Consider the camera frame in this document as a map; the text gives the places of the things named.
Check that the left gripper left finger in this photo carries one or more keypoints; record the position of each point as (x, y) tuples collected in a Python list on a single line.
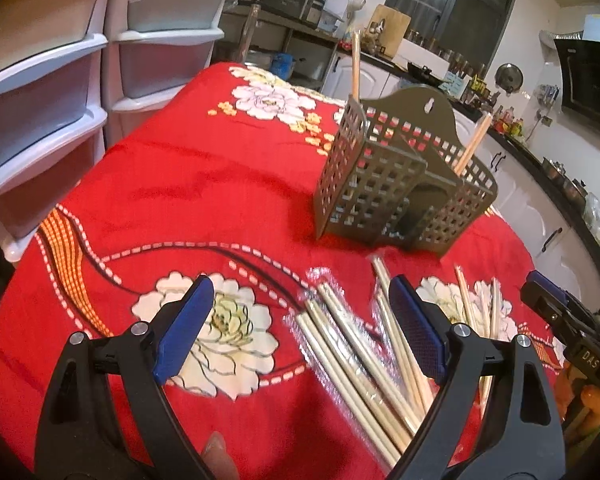
[(78, 433)]

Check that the chopsticks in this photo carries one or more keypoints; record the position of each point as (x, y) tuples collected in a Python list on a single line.
[(490, 300)]

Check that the chopstick bundle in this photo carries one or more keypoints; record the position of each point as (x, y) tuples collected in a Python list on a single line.
[(400, 329), (366, 369)]

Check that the right hand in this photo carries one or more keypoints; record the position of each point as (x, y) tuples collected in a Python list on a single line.
[(578, 403)]

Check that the left hand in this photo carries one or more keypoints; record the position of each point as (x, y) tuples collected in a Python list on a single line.
[(218, 460)]

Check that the grey plastic utensil caddy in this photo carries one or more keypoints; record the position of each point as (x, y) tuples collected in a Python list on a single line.
[(390, 179)]

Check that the red floral tablecloth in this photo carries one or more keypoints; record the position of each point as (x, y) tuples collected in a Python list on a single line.
[(220, 183)]

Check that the black range hood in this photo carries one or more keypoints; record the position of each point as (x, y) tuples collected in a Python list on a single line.
[(580, 64)]

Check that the hanging pan lid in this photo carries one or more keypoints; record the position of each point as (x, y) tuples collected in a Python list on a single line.
[(509, 78)]

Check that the black wok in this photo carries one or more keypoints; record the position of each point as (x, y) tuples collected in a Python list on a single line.
[(424, 75)]

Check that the left white drawer unit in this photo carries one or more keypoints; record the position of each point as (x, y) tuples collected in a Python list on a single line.
[(51, 115)]

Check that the white drawer unit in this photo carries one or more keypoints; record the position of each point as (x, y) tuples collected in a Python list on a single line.
[(155, 47), (51, 115)]

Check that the wooden cutting board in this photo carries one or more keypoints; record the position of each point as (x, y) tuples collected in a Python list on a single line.
[(392, 31)]

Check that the blue container on shelf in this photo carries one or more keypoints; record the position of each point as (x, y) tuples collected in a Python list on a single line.
[(282, 65)]

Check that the right white drawer unit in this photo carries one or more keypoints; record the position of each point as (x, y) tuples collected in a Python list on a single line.
[(155, 47)]

